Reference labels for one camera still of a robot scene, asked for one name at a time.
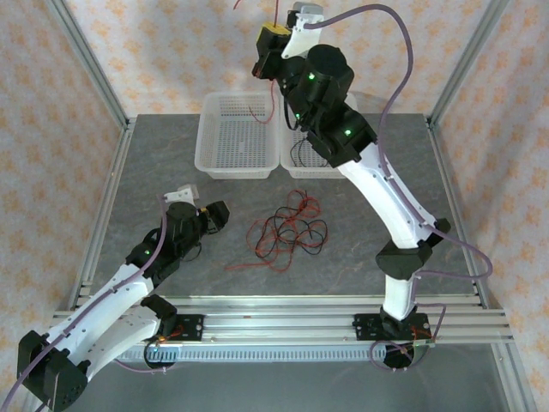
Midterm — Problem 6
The thin red cable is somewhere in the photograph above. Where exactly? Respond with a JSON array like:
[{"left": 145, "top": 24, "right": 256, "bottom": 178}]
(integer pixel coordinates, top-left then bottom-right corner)
[
  {"left": 232, "top": 0, "right": 281, "bottom": 126},
  {"left": 224, "top": 238, "right": 297, "bottom": 275},
  {"left": 284, "top": 188, "right": 322, "bottom": 221},
  {"left": 244, "top": 215, "right": 284, "bottom": 258}
]

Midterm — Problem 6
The white perforated plastic basket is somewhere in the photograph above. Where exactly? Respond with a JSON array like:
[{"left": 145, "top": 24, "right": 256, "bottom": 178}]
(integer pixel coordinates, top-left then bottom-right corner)
[
  {"left": 279, "top": 92, "right": 366, "bottom": 180},
  {"left": 194, "top": 90, "right": 281, "bottom": 180}
]

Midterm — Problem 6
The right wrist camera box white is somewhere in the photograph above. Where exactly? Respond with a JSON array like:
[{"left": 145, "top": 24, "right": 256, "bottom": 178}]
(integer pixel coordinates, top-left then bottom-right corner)
[{"left": 281, "top": 2, "right": 327, "bottom": 59}]

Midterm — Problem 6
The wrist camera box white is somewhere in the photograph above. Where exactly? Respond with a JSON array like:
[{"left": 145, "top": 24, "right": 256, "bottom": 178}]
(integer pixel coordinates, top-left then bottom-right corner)
[
  {"left": 281, "top": 2, "right": 327, "bottom": 59},
  {"left": 165, "top": 184, "right": 201, "bottom": 205}
]

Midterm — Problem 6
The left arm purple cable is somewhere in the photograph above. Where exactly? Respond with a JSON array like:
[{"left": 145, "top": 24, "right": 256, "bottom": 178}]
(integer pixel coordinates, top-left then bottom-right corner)
[{"left": 6, "top": 195, "right": 169, "bottom": 404}]

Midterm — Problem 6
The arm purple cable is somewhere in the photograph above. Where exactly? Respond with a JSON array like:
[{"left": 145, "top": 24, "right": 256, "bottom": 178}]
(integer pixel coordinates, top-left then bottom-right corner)
[
  {"left": 304, "top": 3, "right": 494, "bottom": 373},
  {"left": 6, "top": 195, "right": 169, "bottom": 404}
]

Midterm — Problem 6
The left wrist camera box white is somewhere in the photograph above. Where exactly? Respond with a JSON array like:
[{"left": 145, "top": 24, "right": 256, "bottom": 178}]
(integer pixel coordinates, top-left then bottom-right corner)
[{"left": 165, "top": 184, "right": 201, "bottom": 205}]

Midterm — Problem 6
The aluminium table side rail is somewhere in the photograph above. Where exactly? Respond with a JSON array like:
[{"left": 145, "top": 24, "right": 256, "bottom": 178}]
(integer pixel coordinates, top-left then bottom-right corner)
[
  {"left": 426, "top": 119, "right": 488, "bottom": 308},
  {"left": 70, "top": 118, "right": 138, "bottom": 310}
]

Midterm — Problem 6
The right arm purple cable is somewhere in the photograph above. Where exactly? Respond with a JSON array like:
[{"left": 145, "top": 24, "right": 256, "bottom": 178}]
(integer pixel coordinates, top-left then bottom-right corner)
[{"left": 304, "top": 3, "right": 494, "bottom": 373}]

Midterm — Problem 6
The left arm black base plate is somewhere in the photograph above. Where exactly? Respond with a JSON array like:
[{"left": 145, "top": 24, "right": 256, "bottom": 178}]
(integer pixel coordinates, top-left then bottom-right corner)
[{"left": 127, "top": 314, "right": 205, "bottom": 343}]

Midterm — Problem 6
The aluminium mounting rail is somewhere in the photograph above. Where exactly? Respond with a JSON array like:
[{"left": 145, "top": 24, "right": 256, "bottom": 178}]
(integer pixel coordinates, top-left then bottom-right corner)
[{"left": 46, "top": 295, "right": 514, "bottom": 344}]

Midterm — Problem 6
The black round cable port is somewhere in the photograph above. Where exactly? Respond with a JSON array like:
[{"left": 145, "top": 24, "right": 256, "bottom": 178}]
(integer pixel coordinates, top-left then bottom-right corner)
[
  {"left": 143, "top": 342, "right": 179, "bottom": 371},
  {"left": 383, "top": 342, "right": 430, "bottom": 371}
]

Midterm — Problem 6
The aluminium frame post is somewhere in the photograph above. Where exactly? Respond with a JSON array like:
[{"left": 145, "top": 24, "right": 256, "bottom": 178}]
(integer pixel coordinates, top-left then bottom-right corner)
[
  {"left": 46, "top": 0, "right": 132, "bottom": 130},
  {"left": 428, "top": 0, "right": 510, "bottom": 128}
]

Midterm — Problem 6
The grey slotted cable duct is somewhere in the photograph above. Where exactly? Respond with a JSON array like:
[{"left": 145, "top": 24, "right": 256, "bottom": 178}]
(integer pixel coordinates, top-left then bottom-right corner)
[{"left": 115, "top": 346, "right": 498, "bottom": 364}]

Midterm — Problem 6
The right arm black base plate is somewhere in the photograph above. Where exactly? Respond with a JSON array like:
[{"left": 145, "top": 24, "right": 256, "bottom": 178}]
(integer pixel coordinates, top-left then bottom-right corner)
[{"left": 353, "top": 312, "right": 432, "bottom": 342}]

